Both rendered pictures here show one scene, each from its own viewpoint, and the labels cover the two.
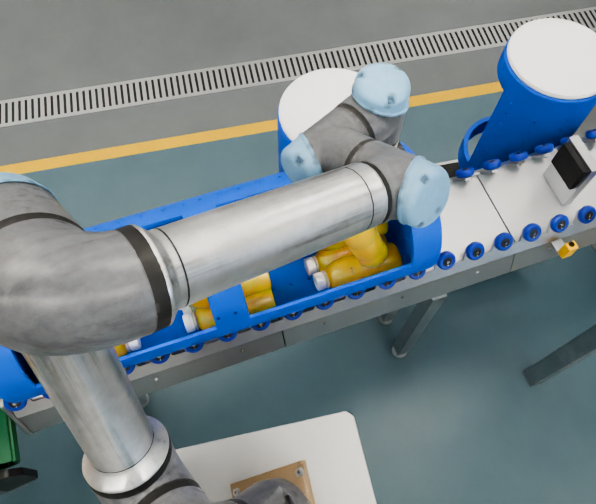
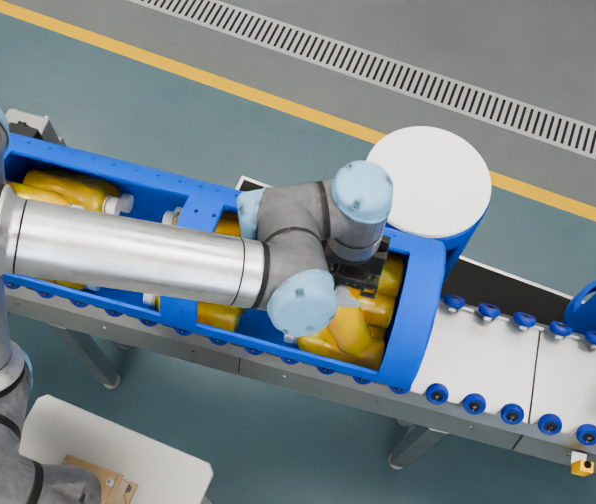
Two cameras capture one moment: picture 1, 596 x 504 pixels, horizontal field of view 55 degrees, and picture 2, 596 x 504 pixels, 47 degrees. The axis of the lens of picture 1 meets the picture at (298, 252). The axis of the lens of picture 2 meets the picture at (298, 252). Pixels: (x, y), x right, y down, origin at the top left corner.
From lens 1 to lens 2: 0.32 m
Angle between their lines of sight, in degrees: 13
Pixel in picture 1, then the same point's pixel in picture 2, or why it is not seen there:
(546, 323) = not seen: outside the picture
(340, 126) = (298, 202)
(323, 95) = (427, 157)
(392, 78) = (374, 185)
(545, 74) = not seen: outside the picture
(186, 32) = (401, 13)
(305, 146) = (255, 201)
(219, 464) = (72, 432)
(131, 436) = not seen: outside the picture
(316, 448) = (160, 477)
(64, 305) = not seen: outside the picture
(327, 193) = (197, 253)
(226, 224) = (80, 229)
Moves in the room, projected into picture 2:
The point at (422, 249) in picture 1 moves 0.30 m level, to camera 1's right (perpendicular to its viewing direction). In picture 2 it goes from (392, 365) to (547, 471)
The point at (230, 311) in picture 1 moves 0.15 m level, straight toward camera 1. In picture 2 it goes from (177, 307) to (145, 388)
